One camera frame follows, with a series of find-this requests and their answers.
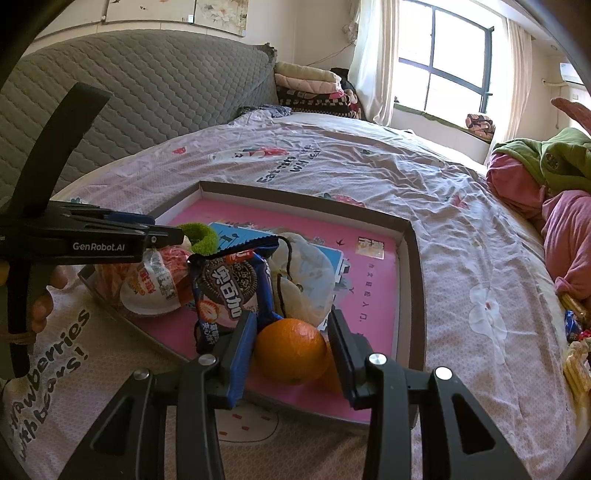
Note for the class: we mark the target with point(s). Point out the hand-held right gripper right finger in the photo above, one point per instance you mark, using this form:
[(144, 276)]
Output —
[(341, 355)]

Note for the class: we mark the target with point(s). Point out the dark blue patterned cloth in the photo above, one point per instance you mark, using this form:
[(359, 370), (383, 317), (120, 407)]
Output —
[(265, 110)]

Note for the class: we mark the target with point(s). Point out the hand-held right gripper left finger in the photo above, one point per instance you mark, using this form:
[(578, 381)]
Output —
[(242, 355)]

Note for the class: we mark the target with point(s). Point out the green fuzzy scrunchie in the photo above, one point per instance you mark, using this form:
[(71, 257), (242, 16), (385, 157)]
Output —
[(203, 237)]

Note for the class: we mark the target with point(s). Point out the small blue snack packet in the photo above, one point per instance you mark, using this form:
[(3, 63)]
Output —
[(572, 325)]

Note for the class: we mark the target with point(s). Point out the pink quilted pad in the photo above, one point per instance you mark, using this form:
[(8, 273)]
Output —
[(575, 113)]

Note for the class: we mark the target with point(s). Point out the patterned cloth on windowsill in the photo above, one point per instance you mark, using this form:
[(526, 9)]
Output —
[(480, 125)]

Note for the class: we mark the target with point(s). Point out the small yellow biscuit packet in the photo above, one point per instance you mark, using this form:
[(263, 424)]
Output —
[(575, 303)]

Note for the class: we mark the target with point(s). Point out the cream folded blanket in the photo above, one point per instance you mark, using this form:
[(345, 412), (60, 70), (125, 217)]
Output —
[(304, 71)]

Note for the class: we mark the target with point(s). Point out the pile of pink green quilts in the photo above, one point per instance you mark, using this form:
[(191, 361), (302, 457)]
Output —
[(545, 203)]

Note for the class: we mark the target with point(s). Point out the dark checkered folded blanket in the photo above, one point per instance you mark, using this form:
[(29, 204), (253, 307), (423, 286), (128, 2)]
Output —
[(318, 102)]

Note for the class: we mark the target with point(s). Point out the blue cookie packet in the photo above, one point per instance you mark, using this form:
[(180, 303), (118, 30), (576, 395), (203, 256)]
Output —
[(226, 286)]

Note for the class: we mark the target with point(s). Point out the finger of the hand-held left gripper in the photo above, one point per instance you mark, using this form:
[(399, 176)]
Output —
[(134, 218), (83, 217)]

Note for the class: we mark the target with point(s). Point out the person's left hand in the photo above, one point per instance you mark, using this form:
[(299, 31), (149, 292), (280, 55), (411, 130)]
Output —
[(46, 295)]

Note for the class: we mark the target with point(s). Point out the grey quilted headboard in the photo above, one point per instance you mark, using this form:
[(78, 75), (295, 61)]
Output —
[(161, 92)]

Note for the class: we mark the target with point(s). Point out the pink and blue book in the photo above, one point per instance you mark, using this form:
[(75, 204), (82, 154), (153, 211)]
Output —
[(360, 295)]

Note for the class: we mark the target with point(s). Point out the floral wall panel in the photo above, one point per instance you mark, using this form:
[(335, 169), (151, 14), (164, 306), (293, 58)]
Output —
[(217, 11)]

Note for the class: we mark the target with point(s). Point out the dark framed window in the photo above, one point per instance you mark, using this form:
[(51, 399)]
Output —
[(457, 46)]

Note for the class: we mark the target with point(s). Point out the grey shallow cardboard box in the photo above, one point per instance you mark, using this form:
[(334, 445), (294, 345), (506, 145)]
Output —
[(413, 295)]

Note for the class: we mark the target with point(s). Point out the green blanket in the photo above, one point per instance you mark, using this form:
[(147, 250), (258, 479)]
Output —
[(554, 157)]

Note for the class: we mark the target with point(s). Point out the red jelly cup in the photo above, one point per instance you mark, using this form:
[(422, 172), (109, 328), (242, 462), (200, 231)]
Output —
[(152, 295), (108, 281)]

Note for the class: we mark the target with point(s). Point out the white curtain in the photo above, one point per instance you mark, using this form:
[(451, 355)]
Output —
[(515, 83), (374, 60)]

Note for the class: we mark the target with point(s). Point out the pink folded blanket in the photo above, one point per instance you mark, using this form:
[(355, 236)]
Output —
[(309, 85)]

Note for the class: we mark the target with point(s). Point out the white air conditioner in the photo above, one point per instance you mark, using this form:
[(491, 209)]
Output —
[(571, 72)]

